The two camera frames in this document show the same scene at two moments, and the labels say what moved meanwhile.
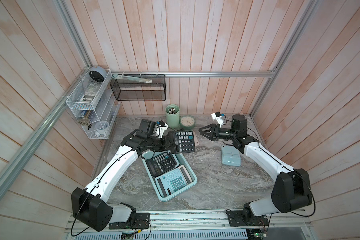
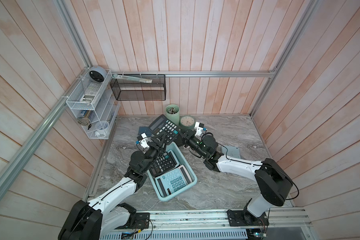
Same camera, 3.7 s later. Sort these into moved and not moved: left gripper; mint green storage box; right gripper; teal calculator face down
Moved: left gripper; right gripper
Not moved: mint green storage box; teal calculator face down
